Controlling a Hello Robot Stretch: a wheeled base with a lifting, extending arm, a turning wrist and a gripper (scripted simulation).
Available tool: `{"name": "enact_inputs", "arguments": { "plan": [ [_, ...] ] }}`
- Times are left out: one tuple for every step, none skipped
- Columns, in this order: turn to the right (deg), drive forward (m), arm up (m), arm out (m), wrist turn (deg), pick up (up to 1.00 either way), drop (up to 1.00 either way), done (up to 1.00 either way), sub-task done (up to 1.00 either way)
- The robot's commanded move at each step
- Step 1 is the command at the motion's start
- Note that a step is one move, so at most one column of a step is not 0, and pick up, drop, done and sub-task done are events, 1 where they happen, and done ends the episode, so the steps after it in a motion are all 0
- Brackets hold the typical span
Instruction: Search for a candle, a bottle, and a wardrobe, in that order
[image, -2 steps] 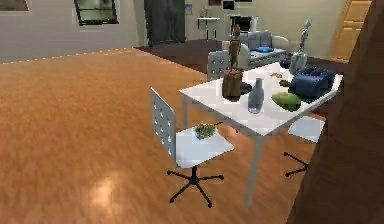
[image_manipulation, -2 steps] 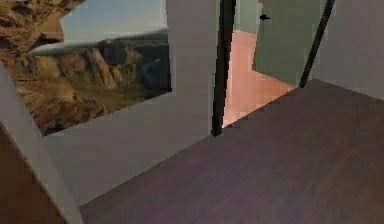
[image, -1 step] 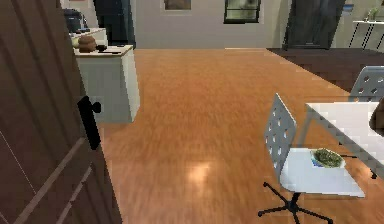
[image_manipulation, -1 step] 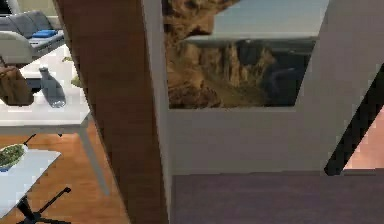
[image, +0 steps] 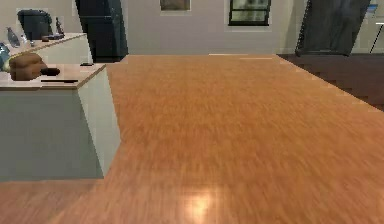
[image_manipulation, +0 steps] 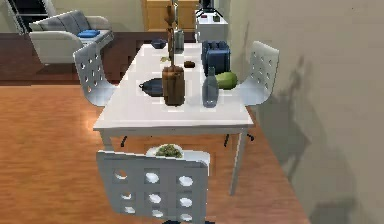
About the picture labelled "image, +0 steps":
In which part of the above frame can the dark slim bottle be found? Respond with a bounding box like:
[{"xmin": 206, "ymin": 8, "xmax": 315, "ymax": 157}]
[{"xmin": 55, "ymin": 17, "xmax": 65, "ymax": 36}]

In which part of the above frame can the clear glass bottle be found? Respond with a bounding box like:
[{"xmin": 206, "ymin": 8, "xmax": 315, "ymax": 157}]
[{"xmin": 6, "ymin": 26, "xmax": 22, "ymax": 48}]

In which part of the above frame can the black framed window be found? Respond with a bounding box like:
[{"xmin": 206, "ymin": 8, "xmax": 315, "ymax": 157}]
[{"xmin": 228, "ymin": 0, "xmax": 272, "ymax": 27}]

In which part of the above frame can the black fridge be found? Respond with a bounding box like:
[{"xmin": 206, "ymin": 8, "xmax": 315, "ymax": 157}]
[{"xmin": 74, "ymin": 0, "xmax": 129, "ymax": 64}]

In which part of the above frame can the black knife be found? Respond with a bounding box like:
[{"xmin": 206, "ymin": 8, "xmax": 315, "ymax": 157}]
[{"xmin": 40, "ymin": 79, "xmax": 79, "ymax": 84}]

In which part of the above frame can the white counter with wooden top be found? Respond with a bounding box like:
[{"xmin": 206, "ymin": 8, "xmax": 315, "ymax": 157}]
[{"xmin": 6, "ymin": 32, "xmax": 94, "ymax": 66}]

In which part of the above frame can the white kitchen counter cabinet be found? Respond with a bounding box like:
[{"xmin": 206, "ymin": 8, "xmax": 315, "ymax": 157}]
[{"xmin": 0, "ymin": 63, "xmax": 122, "ymax": 183}]

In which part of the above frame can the small black oval object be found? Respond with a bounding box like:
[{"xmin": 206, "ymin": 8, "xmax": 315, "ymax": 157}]
[{"xmin": 40, "ymin": 67, "xmax": 61, "ymax": 77}]

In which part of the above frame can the dark flat pan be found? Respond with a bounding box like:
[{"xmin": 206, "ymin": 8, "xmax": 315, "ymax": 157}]
[{"xmin": 41, "ymin": 33, "xmax": 66, "ymax": 42}]

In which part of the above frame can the dark grey room door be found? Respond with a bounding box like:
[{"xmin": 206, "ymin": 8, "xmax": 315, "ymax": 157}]
[{"xmin": 294, "ymin": 0, "xmax": 372, "ymax": 57}]

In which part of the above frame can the brown bread loaf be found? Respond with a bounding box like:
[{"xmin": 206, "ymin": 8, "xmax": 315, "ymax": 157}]
[{"xmin": 8, "ymin": 53, "xmax": 49, "ymax": 82}]

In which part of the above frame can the blue glass vase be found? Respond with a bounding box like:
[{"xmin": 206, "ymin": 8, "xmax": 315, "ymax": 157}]
[{"xmin": 0, "ymin": 42, "xmax": 12, "ymax": 72}]

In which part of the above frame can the white table with black leg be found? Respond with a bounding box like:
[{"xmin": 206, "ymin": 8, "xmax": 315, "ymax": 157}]
[{"xmin": 369, "ymin": 21, "xmax": 384, "ymax": 54}]

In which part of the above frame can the framed wall picture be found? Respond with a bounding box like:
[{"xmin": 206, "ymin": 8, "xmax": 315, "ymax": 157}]
[{"xmin": 159, "ymin": 0, "xmax": 192, "ymax": 12}]

